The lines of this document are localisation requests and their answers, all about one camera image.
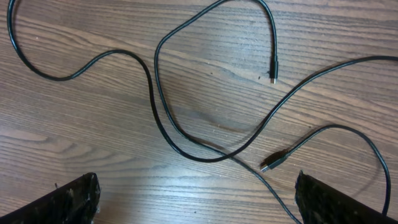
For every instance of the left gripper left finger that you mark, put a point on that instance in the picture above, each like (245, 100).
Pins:
(76, 202)

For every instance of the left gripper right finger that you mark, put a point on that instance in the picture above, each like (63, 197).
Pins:
(318, 203)

